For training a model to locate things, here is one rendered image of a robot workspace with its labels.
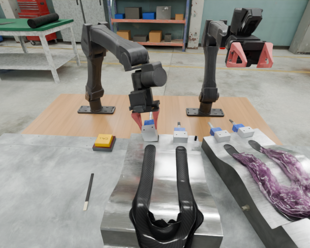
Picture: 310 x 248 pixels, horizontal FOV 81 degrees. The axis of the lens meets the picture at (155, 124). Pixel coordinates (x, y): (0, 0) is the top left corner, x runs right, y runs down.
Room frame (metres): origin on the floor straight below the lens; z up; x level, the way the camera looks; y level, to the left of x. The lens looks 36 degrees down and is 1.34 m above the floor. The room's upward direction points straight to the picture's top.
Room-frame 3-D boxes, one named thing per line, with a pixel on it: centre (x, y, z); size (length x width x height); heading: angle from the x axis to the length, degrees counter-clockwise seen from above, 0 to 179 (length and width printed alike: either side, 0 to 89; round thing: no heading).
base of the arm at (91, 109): (0.87, 0.33, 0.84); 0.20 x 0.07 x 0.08; 88
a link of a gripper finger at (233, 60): (0.50, -0.24, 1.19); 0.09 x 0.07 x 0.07; 178
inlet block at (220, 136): (0.61, -0.26, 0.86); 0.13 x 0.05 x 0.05; 13
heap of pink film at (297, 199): (0.36, -0.37, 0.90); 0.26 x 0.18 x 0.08; 13
